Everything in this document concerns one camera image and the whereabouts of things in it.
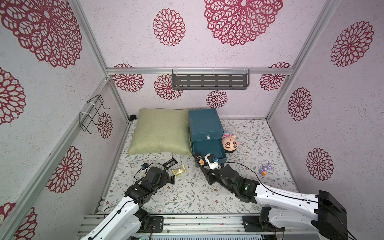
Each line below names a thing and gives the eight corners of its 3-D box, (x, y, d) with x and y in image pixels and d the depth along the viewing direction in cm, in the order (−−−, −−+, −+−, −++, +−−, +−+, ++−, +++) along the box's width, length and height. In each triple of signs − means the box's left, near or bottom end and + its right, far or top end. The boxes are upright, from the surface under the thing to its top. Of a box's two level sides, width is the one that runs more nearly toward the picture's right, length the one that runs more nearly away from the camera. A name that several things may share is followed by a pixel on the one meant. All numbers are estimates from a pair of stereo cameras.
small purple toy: (264, 176, 92) (266, 174, 90) (257, 171, 94) (259, 169, 92) (270, 169, 95) (272, 166, 93) (264, 164, 97) (266, 161, 95)
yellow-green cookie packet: (175, 177, 92) (174, 175, 90) (172, 171, 94) (171, 169, 92) (186, 172, 94) (186, 170, 92) (183, 166, 97) (183, 164, 94)
